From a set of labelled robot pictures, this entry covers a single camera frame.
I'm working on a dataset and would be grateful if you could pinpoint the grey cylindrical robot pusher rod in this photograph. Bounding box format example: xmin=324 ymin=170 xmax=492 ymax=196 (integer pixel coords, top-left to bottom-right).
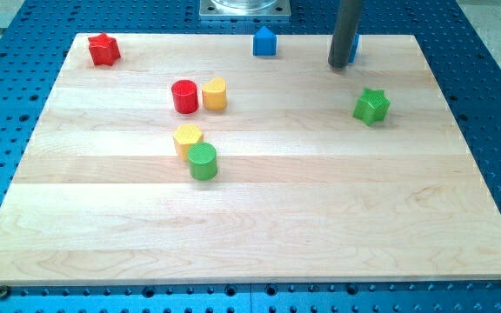
xmin=328 ymin=0 xmax=364 ymax=70

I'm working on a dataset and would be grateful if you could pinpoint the light wooden board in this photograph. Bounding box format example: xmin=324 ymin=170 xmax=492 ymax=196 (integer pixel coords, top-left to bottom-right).
xmin=0 ymin=33 xmax=501 ymax=286

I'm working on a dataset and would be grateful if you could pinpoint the green cylinder block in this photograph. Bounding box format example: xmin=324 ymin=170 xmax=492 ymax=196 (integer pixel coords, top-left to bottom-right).
xmin=188 ymin=143 xmax=217 ymax=181

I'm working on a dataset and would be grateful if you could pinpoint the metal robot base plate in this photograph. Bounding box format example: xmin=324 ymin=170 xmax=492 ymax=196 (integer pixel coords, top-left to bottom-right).
xmin=199 ymin=0 xmax=291 ymax=19

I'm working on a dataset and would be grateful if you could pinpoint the red cylinder block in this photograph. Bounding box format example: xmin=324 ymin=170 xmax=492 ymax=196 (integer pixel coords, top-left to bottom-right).
xmin=171 ymin=80 xmax=198 ymax=114

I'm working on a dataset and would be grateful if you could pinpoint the yellow heart block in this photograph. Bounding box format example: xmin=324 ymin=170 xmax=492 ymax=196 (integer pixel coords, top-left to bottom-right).
xmin=201 ymin=77 xmax=227 ymax=110

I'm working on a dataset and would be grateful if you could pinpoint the blue block behind rod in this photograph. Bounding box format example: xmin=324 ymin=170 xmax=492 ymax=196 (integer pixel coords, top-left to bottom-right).
xmin=348 ymin=33 xmax=360 ymax=63

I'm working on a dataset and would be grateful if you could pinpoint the yellow hexagon block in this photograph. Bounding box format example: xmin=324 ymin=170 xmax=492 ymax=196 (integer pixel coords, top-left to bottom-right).
xmin=173 ymin=124 xmax=204 ymax=161

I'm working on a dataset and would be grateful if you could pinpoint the green star block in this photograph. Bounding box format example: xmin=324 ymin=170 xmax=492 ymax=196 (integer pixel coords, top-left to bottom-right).
xmin=352 ymin=88 xmax=391 ymax=126

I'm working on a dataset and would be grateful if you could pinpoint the blue house-shaped block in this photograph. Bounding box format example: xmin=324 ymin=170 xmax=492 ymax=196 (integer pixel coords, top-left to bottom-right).
xmin=252 ymin=26 xmax=277 ymax=56

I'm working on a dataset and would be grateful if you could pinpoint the red star block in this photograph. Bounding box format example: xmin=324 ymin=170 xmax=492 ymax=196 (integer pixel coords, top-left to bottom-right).
xmin=88 ymin=33 xmax=121 ymax=66

